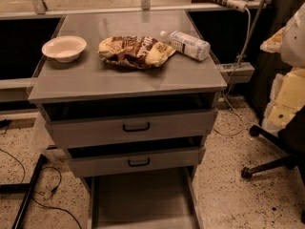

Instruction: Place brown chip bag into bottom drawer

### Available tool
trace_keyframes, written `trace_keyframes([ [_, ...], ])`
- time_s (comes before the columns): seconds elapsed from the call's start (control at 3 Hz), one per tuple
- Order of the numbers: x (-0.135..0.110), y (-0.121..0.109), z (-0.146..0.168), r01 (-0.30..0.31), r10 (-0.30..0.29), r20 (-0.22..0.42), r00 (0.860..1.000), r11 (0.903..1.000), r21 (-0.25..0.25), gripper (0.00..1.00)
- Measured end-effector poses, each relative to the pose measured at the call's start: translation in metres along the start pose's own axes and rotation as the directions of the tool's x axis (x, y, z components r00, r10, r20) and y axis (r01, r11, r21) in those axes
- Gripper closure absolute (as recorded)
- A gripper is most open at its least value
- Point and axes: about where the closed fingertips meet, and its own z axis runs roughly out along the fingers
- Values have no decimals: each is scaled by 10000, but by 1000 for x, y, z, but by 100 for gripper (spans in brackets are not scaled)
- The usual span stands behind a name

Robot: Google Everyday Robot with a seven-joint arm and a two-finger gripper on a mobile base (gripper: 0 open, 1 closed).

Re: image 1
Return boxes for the brown chip bag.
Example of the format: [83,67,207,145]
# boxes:
[98,36,175,70]

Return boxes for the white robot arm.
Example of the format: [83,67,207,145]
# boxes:
[260,3,305,133]

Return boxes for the grey drawer cabinet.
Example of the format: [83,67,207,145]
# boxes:
[28,9,228,229]

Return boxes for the open bottom drawer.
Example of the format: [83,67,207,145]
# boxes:
[88,168,204,229]

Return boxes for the clear plastic water bottle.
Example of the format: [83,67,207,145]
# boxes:
[160,31,211,61]

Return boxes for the white bowl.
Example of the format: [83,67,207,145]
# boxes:
[41,36,87,63]

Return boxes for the black office chair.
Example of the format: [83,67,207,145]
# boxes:
[238,112,305,229]

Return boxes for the top drawer with black handle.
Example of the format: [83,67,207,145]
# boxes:
[44,94,217,148]

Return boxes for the drawer with black handle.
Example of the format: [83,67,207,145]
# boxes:
[69,136,205,177]
[44,94,217,148]

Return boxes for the middle drawer with black handle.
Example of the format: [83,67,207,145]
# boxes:
[69,136,205,177]

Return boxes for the white floor cable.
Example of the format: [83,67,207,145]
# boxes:
[213,7,252,137]

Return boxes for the black floor cable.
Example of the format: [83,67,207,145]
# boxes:
[0,148,83,229]

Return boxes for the black metal floor frame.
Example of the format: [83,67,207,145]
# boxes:
[0,155,48,229]

